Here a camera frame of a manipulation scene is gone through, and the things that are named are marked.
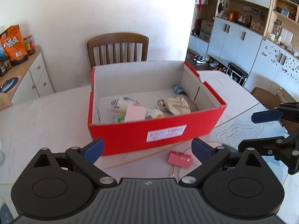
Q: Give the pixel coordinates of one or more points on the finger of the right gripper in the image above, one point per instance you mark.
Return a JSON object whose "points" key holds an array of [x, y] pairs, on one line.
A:
{"points": [[266, 116], [264, 144]]}

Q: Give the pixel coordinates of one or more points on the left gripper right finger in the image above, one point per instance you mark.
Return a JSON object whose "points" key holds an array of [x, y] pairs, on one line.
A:
{"points": [[236, 185]]}

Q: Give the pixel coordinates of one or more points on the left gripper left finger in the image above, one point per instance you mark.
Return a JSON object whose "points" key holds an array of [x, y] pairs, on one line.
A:
{"points": [[57, 185]]}

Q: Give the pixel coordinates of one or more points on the silver foil snack bag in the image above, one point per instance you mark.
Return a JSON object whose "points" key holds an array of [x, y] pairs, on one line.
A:
{"points": [[179, 105]]}

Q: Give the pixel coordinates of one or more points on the brown bottle blue label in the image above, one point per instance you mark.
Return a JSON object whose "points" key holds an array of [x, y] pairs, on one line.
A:
{"points": [[178, 90]]}

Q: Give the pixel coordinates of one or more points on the white blue tissue pack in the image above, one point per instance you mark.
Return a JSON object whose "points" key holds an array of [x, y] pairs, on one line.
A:
{"points": [[151, 114]]}

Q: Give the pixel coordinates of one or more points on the blueberry bread package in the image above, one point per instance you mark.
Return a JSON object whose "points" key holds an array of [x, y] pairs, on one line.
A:
{"points": [[119, 106]]}

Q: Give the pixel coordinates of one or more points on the pink sticky note pad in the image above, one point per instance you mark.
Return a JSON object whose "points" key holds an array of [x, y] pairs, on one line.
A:
{"points": [[135, 113]]}

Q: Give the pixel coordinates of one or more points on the brown wooden chair right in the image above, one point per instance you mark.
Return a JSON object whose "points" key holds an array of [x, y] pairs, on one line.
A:
{"points": [[271, 101]]}

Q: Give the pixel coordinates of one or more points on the brown wooden chair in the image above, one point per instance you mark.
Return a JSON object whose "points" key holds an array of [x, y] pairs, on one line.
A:
{"points": [[271, 101], [116, 48]]}

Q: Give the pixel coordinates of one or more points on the black shoe rack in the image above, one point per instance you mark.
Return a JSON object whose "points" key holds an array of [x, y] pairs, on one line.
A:
{"points": [[236, 73]]}

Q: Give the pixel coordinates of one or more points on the pink binder clip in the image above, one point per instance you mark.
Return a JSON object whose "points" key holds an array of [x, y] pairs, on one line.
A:
{"points": [[178, 160]]}

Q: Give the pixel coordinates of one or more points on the white sideboard cabinet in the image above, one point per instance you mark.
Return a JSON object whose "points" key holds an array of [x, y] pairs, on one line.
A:
{"points": [[26, 82]]}

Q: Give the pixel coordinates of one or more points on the red cardboard shoe box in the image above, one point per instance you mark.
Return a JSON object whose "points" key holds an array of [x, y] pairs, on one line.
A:
{"points": [[141, 105]]}

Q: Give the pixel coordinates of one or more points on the orange snack bag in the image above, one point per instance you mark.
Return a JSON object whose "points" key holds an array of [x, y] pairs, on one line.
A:
{"points": [[13, 45]]}

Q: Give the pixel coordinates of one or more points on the red lidded jar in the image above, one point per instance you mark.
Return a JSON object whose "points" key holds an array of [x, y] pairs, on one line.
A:
{"points": [[29, 44]]}

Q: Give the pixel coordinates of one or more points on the brown wooden chair behind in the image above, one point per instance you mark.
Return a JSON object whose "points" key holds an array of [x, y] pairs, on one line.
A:
{"points": [[116, 48]]}

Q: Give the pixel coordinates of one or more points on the white blue wall cabinet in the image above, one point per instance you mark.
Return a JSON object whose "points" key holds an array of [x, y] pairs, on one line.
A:
{"points": [[260, 36]]}

